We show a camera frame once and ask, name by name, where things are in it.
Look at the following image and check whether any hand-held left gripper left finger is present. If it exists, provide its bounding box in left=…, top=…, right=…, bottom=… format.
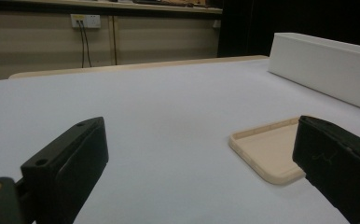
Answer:
left=20, top=116, right=110, bottom=224

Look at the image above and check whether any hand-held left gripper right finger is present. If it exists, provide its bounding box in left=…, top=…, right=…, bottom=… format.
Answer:
left=292, top=115, right=360, bottom=224

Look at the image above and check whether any beige phone case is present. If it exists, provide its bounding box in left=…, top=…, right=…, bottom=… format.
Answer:
left=228, top=115, right=308, bottom=186

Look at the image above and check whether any white plastic bin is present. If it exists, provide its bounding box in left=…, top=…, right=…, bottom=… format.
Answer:
left=267, top=32, right=360, bottom=115

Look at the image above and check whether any white paper sheet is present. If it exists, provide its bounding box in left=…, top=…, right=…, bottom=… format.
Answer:
left=0, top=58, right=360, bottom=224

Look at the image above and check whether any light wooden table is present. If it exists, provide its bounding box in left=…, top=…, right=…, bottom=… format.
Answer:
left=8, top=54, right=270, bottom=80

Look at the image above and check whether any black wall cable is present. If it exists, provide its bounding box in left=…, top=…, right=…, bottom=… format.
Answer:
left=81, top=20, right=93, bottom=68
left=78, top=20, right=86, bottom=69

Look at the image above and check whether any white wall socket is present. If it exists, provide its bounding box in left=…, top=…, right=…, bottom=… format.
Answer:
left=70, top=13, right=102, bottom=30

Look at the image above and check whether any wooden wall ledge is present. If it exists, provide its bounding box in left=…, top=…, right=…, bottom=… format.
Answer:
left=0, top=0, right=224, bottom=15

